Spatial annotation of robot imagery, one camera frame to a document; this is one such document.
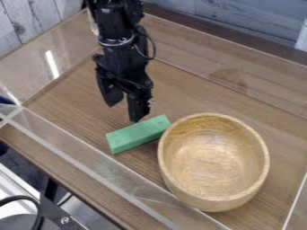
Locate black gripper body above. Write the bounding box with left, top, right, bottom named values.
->
left=92, top=41, right=155, bottom=95

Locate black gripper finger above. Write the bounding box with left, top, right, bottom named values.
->
left=127, top=93, right=152, bottom=122
left=96, top=67, right=124, bottom=107

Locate green rectangular block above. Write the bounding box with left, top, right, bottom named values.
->
left=105, top=115, right=171, bottom=155

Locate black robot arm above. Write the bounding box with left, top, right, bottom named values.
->
left=85, top=0, right=156, bottom=122

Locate brown wooden bowl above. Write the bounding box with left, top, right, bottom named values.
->
left=157, top=113, right=269, bottom=212

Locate clear acrylic front barrier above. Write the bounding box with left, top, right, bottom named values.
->
left=0, top=85, right=229, bottom=230

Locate black table leg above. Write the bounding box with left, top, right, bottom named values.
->
left=44, top=179, right=58, bottom=202

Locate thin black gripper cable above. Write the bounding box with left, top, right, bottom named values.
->
left=133, top=25, right=157, bottom=60

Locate clear acrylic corner bracket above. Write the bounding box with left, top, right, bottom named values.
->
left=88, top=7, right=99, bottom=36

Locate black cable on floor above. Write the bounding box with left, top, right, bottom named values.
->
left=0, top=195, right=45, bottom=230

